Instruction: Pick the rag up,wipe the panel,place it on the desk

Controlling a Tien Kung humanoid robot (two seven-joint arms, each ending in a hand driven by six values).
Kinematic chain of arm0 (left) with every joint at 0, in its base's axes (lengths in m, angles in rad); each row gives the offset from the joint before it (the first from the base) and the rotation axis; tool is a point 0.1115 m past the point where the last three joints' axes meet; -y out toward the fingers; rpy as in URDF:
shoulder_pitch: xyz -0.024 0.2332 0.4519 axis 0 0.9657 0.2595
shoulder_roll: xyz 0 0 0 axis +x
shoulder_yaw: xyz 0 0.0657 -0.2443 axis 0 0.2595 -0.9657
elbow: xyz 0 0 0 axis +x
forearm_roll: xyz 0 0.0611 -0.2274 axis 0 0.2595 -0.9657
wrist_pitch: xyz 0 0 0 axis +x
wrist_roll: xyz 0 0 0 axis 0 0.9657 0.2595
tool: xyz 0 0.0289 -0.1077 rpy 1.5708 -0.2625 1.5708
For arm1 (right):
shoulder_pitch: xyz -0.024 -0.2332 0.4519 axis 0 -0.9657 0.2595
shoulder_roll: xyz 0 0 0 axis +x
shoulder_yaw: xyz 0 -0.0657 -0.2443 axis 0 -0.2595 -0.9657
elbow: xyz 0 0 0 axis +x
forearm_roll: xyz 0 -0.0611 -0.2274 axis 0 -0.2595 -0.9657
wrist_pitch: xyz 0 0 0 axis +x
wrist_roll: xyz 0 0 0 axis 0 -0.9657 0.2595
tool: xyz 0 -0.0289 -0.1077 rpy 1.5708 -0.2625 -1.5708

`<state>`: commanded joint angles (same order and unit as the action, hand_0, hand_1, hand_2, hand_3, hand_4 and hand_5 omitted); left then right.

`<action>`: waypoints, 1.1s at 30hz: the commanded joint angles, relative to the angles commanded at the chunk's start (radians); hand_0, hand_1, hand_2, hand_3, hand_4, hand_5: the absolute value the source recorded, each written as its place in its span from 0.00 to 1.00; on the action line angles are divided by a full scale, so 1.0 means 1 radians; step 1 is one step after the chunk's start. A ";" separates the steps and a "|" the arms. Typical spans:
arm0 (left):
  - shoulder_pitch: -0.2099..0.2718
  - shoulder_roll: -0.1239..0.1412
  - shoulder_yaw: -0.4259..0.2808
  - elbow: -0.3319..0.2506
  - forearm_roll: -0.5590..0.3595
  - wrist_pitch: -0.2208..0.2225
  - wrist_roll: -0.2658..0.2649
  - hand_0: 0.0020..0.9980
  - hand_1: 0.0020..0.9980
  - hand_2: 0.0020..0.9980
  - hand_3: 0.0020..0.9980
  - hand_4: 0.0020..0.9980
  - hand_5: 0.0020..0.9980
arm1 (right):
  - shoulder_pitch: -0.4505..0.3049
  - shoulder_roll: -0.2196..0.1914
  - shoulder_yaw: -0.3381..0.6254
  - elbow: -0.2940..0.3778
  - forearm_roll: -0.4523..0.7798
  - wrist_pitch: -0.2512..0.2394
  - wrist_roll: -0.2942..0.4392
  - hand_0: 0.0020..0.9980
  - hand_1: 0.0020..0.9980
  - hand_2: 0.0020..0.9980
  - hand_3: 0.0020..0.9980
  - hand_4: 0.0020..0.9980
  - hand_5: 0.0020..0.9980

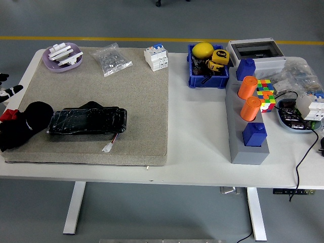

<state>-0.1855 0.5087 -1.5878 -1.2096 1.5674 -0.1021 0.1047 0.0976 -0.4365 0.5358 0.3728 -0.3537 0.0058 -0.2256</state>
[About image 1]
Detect black floor cable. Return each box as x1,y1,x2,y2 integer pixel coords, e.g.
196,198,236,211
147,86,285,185
236,231,255,243

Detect grey-brown mat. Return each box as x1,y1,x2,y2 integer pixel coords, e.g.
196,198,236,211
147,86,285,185
4,47,170,167

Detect blue plastic bin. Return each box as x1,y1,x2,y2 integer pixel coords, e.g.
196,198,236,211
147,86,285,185
186,43,230,89

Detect light blue bowl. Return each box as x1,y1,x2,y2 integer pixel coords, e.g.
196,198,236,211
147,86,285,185
275,98,322,134

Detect clear bags of parts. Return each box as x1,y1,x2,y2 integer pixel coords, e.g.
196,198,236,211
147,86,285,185
254,59,324,102

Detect white circuit breaker assembly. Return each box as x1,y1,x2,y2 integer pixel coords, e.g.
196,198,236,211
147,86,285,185
295,91,324,121

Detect yellow lemon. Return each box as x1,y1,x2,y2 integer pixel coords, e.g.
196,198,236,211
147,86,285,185
191,42,215,59

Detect blue block with knob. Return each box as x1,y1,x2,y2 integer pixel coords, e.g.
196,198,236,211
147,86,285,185
242,122,268,147
235,57,257,81

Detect metal bracket under table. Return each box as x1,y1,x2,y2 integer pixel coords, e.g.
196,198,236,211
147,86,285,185
219,186,241,195

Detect grey shape sorter base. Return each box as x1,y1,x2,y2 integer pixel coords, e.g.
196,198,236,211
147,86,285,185
224,67,270,165

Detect white plastic bracket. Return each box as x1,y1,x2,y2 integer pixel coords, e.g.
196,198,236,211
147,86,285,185
57,52,84,67
48,43,73,61

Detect white electrical enclosure box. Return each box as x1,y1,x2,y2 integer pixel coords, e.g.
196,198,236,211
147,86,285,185
225,37,287,78

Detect clear bag of screws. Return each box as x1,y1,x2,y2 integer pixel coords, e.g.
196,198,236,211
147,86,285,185
89,42,134,78

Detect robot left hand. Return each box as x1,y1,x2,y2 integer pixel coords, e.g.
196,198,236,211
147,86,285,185
0,73,24,103

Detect small labelled clear bag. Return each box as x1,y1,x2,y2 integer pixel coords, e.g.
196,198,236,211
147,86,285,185
272,79,294,94

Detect white circuit breaker blue switch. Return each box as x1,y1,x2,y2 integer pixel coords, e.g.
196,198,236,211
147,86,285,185
143,43,169,72

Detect purple plastic tray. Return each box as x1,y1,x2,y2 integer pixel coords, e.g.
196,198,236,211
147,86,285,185
42,43,84,73

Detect yellow black tape measure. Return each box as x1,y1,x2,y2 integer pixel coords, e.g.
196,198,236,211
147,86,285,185
211,49,230,66
205,60,225,73

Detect black power cable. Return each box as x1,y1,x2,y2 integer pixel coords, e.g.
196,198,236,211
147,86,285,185
274,91,319,203

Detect white table leg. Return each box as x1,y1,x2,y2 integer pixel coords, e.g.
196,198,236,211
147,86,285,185
247,187,268,241
62,181,87,235

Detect orange cylinder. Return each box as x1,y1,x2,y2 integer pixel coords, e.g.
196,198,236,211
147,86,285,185
239,96,263,122
237,75,259,100

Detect black rag with red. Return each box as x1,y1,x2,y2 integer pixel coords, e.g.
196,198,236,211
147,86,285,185
0,101,54,152

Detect colourful puzzle cube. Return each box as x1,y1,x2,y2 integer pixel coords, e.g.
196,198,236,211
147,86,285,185
256,79,277,113

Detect black table control panel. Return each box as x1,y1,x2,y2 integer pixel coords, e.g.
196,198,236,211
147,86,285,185
272,188,316,195

